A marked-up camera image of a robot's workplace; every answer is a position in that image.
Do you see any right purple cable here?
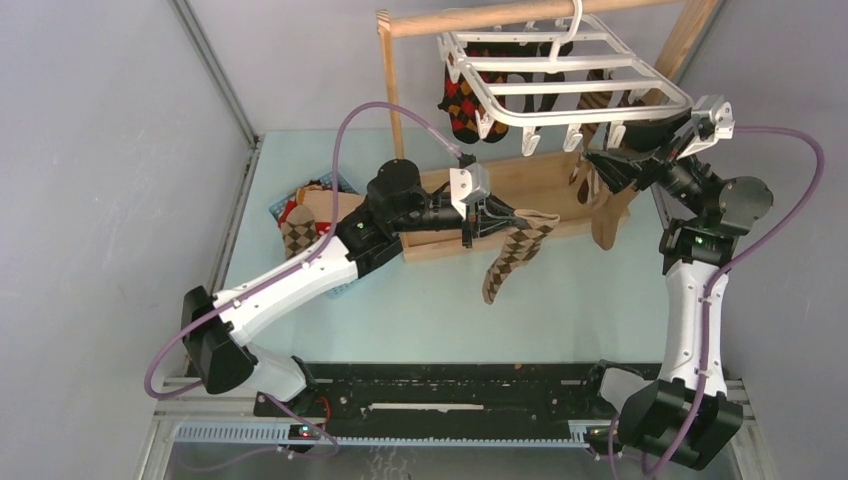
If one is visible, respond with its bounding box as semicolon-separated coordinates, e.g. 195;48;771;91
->
609;125;827;478

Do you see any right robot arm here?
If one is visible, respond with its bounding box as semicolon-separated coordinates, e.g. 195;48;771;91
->
581;101;773;477

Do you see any red yellow argyle sock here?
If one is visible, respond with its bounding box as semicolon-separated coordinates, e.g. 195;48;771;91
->
437;42;509;144

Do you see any purple cable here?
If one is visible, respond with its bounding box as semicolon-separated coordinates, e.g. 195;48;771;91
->
609;125;827;478
144;100;473;462

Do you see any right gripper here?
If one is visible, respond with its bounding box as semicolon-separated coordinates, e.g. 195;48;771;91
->
584;107;721;220

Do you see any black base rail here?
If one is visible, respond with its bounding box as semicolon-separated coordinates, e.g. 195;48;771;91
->
295;363;615;441

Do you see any plain brown sock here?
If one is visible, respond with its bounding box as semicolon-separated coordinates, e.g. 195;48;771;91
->
591;186;638;251

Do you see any blue plastic basket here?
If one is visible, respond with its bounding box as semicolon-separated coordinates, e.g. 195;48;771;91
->
267;169;401;299

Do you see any brown argyle sock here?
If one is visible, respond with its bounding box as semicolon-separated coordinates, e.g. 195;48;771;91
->
482;209;560;305
280;205;319;259

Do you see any brown striped sock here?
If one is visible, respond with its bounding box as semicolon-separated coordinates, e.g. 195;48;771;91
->
568;69;624;205

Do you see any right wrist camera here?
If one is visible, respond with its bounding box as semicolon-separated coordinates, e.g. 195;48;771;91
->
678;94;735;159

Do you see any wooden hanger rack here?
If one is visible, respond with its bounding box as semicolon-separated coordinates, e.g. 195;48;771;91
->
376;0;723;265

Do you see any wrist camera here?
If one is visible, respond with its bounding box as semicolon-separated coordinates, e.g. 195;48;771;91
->
449;162;491;220
678;94;735;159

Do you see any black sock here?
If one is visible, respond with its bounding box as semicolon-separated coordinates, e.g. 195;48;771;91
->
523;42;574;113

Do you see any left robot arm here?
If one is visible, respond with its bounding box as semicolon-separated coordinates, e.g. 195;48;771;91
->
182;156;528;417

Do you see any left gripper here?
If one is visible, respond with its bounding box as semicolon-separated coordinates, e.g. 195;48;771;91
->
392;192;526;250

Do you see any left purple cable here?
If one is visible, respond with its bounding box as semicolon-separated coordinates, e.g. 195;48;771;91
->
144;100;473;462

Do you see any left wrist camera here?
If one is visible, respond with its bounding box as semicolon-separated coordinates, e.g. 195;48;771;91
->
449;162;491;220

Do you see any white plastic clip hanger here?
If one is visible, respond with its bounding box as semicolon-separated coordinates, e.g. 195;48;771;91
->
437;12;694;156

